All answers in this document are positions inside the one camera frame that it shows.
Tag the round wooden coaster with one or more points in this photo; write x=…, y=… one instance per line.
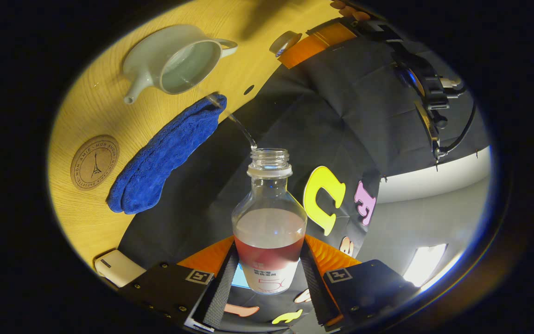
x=94, y=163

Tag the white toaster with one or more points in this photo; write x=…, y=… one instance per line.
x=118, y=268

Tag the white teacup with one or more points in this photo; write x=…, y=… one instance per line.
x=155, y=51

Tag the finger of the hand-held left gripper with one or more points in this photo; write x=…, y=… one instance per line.
x=315, y=45

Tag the ceiling light panel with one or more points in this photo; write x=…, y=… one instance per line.
x=427, y=264

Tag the clear water bottle red label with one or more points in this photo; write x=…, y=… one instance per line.
x=269, y=232

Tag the blue towel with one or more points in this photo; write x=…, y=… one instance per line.
x=165, y=153

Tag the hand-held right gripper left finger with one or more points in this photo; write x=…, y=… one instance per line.
x=223, y=297

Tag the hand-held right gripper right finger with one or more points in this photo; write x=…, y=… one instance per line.
x=313, y=287

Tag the white teacup lid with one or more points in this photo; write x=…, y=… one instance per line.
x=284, y=43

